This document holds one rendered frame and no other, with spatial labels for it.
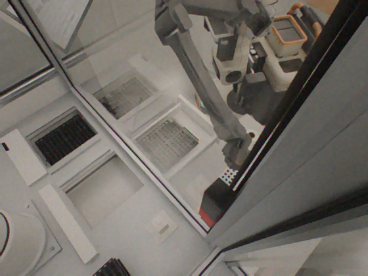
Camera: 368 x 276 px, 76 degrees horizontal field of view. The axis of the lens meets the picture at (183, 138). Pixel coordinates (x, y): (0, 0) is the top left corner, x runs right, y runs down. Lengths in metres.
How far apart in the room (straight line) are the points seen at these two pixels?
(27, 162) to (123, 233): 0.49
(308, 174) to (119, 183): 0.95
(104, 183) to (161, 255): 0.41
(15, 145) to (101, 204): 0.43
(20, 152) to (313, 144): 1.10
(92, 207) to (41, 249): 0.24
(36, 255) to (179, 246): 0.46
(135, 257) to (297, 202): 0.73
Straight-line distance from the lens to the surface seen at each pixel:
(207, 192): 0.34
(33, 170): 1.10
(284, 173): 0.22
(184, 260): 0.88
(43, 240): 0.97
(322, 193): 0.20
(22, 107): 1.23
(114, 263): 0.82
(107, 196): 1.08
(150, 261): 0.89
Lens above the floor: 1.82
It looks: 62 degrees down
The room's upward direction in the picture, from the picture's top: 1 degrees counter-clockwise
